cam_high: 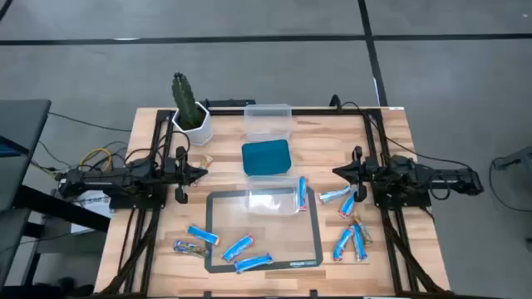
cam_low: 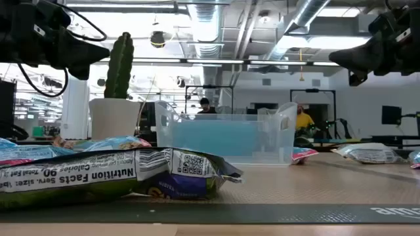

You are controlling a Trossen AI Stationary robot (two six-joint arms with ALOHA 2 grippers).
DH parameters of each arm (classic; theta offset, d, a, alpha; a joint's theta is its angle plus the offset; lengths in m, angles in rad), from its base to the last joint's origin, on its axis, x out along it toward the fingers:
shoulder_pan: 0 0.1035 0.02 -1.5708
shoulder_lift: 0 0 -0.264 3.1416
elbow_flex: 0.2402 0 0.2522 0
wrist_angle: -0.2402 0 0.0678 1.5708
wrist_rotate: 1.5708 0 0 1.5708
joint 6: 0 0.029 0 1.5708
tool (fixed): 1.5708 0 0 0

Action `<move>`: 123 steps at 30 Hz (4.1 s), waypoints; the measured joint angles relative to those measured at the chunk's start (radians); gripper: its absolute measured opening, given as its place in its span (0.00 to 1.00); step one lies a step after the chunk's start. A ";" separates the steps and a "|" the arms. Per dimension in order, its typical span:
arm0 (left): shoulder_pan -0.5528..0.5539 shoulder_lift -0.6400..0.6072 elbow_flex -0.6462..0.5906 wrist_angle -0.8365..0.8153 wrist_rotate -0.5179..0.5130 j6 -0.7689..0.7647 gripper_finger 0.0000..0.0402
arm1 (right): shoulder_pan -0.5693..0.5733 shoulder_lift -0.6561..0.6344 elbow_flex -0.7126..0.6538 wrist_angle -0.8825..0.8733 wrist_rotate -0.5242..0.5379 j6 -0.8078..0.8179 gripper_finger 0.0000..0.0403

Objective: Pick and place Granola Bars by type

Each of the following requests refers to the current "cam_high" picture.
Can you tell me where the blue purple granola bar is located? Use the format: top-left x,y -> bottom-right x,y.
234,252 -> 274,274

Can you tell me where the dark grey desk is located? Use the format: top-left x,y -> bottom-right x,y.
0,98 -> 111,287

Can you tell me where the yellow cable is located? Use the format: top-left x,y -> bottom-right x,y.
80,146 -> 114,173

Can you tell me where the blue orange granola bar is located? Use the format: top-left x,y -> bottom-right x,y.
186,224 -> 221,247

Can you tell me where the purple green granola bar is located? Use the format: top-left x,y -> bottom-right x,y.
172,239 -> 211,259

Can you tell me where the clear plastic bin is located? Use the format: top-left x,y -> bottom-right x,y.
247,174 -> 308,216
244,103 -> 293,142

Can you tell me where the black aluminium frame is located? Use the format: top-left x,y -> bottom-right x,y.
99,108 -> 178,296
361,108 -> 452,296

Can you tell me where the black aluminium frame rail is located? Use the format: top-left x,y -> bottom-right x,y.
157,106 -> 383,117

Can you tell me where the teal plastic bin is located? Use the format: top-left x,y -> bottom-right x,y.
241,139 -> 293,177

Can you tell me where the green cactus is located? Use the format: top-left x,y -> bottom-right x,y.
171,72 -> 204,130

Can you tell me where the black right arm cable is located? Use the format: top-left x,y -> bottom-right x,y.
338,101 -> 473,169

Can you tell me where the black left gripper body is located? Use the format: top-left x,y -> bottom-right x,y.
167,145 -> 190,204

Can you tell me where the translucent baking mat black border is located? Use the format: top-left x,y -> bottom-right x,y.
205,187 -> 324,274

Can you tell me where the black box behind table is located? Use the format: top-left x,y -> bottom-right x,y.
203,98 -> 257,109

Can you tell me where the white cardboard box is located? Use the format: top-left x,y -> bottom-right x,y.
69,190 -> 111,234

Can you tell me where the blue red granola bar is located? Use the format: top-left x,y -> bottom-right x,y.
220,233 -> 255,263
297,175 -> 309,212
337,189 -> 358,220

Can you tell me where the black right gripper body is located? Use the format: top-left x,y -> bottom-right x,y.
352,145 -> 375,203

